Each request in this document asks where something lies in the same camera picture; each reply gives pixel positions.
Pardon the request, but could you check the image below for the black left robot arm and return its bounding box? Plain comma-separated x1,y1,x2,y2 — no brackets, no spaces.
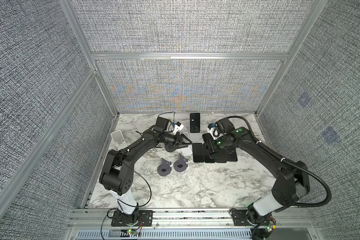
99,117,192,217

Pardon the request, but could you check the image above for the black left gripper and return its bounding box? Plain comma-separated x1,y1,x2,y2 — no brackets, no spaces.
161,132,192,150

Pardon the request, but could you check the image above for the white stand centre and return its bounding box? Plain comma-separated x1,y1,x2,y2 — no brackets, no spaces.
181,132,193,158

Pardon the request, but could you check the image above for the white stand back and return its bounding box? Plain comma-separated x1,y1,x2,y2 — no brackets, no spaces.
190,133,202,143

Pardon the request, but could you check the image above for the grey round stand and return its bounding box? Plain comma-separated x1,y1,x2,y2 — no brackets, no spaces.
157,158,172,177
173,154,188,173

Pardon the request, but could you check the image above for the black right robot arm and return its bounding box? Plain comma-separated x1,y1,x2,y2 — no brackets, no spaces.
202,117,310,225

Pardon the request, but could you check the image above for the white stand far left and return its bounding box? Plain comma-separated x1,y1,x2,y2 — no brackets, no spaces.
111,130,128,150

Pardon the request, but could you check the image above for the black corrugated cable conduit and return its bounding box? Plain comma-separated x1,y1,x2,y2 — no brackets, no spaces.
221,115,333,208

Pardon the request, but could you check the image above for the white stand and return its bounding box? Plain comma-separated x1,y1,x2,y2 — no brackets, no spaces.
181,132,193,158
111,130,128,150
190,133,202,143

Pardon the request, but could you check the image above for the grey round stand right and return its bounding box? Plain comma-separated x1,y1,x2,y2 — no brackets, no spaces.
173,154,188,173

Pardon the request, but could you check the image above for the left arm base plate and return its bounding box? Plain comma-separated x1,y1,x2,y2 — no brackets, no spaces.
111,210,154,227

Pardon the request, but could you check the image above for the dark round stand centre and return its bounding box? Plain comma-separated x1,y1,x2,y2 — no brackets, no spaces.
165,143,179,153

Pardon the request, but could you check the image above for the grey round stand left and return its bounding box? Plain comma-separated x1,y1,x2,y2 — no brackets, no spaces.
157,158,172,177

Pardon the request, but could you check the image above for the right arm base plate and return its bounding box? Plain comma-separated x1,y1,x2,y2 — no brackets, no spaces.
229,209,252,227

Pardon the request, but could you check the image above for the black phone back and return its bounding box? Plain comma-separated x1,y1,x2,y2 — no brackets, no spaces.
190,113,201,133

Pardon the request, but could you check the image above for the black phone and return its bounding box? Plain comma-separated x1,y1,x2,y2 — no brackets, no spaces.
202,133,215,152
192,143,205,163
214,150,228,163
226,150,238,162
203,143,216,164
190,113,201,133

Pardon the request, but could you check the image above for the aluminium front rail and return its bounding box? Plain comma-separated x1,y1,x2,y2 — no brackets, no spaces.
63,208,325,240

